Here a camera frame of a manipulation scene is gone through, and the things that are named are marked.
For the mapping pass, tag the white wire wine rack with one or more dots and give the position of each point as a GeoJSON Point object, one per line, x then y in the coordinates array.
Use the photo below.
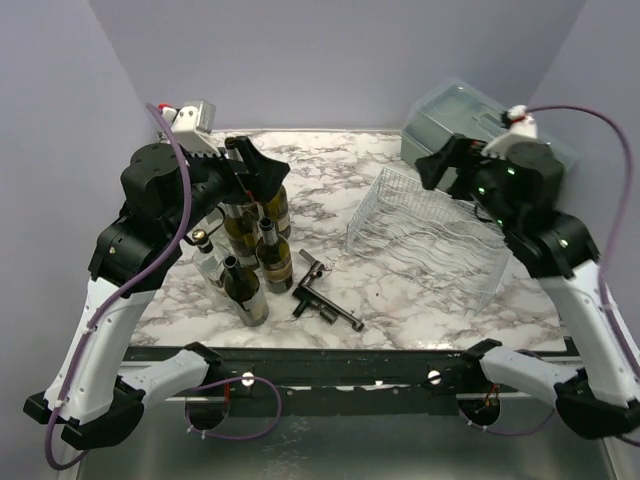
{"type": "Point", "coordinates": [428, 238]}

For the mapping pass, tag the green wine bottle black neck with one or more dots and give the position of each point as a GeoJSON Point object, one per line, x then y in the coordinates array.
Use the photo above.
{"type": "Point", "coordinates": [273, 253]}

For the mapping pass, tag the green wine bottle back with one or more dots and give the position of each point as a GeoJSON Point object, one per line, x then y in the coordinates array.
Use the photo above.
{"type": "Point", "coordinates": [277, 209]}

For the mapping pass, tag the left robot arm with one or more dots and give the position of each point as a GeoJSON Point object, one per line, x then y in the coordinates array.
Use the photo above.
{"type": "Point", "coordinates": [167, 193]}

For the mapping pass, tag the green wine bottle front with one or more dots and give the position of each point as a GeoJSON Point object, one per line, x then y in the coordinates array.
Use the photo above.
{"type": "Point", "coordinates": [243, 287]}

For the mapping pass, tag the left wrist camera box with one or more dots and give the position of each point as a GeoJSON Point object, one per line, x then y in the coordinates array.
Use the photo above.
{"type": "Point", "coordinates": [195, 116]}

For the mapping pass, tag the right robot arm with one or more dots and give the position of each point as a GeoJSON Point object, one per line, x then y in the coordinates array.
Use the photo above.
{"type": "Point", "coordinates": [518, 190]}

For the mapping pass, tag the green wine bottle silver neck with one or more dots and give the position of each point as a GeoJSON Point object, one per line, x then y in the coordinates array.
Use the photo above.
{"type": "Point", "coordinates": [240, 230]}

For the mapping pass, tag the dark metal faucet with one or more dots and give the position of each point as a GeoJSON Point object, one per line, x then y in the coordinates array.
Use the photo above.
{"type": "Point", "coordinates": [309, 298]}

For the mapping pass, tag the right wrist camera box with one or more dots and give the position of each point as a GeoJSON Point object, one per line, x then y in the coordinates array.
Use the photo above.
{"type": "Point", "coordinates": [521, 127]}

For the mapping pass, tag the green plastic toolbox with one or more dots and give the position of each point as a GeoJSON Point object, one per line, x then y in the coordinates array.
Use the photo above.
{"type": "Point", "coordinates": [453, 107]}

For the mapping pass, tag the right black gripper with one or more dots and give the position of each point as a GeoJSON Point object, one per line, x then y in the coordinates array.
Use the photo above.
{"type": "Point", "coordinates": [458, 163]}

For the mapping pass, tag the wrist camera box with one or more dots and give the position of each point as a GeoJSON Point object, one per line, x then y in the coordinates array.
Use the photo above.
{"type": "Point", "coordinates": [195, 116]}
{"type": "Point", "coordinates": [521, 127]}

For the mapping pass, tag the clear bottle gold cap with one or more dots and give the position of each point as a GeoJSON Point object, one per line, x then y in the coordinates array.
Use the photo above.
{"type": "Point", "coordinates": [209, 261]}

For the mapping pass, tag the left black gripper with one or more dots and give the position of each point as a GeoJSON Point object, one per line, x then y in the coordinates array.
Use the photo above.
{"type": "Point", "coordinates": [265, 175]}

